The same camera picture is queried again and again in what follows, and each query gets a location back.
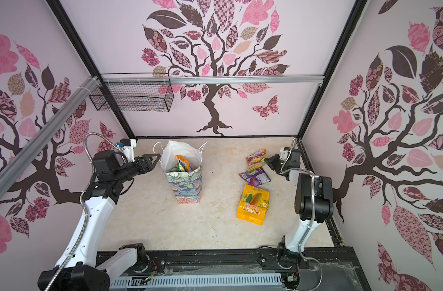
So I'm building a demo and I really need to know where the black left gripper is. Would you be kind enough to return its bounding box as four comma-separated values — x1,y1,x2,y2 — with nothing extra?
114,153,161,183

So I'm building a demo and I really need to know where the purple Fox's candy packet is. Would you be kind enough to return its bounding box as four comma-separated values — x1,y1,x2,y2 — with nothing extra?
238,167,271,186

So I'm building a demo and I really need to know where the orange red Fox's candy packet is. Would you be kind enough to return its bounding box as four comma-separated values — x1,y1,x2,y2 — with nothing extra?
176,155,191,172

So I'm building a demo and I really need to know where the floral white paper bag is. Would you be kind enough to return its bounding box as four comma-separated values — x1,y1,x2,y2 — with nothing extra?
152,141,206,204

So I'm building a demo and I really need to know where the light green Fox's candy packet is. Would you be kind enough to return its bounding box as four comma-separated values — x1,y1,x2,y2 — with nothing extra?
169,163,186,172

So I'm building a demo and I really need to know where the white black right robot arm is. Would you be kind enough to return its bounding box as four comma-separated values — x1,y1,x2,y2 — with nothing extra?
265,147,334,260

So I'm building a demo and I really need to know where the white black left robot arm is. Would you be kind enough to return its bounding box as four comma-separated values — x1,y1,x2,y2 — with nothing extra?
37,150,160,291

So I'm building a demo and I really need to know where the yellow snack packet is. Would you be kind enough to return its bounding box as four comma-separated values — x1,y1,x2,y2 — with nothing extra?
237,184,270,226

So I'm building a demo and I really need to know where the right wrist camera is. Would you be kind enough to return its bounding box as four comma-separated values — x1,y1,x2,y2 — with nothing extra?
280,147,291,160

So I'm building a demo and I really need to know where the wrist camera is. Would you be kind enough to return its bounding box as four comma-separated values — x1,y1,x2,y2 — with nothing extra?
280,147,291,160
117,139,137,162

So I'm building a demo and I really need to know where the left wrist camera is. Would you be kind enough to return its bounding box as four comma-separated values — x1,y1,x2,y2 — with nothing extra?
117,139,137,162

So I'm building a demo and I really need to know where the black wire basket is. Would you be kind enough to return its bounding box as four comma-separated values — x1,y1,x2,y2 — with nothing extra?
89,73,174,112

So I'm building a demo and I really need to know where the rear aluminium rail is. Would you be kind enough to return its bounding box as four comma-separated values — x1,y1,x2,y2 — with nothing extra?
103,75,324,85

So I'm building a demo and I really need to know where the aluminium rail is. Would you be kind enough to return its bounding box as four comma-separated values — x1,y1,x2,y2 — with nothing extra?
0,76,99,200
103,75,324,85

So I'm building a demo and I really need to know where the left aluminium rail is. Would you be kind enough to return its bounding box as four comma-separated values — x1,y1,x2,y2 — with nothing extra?
0,76,99,200

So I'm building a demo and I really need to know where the black base frame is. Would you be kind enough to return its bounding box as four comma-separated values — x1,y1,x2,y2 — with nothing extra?
94,247,371,291

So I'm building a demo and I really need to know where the white slotted cable duct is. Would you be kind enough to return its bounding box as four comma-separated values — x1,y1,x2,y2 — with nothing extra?
110,273,282,291

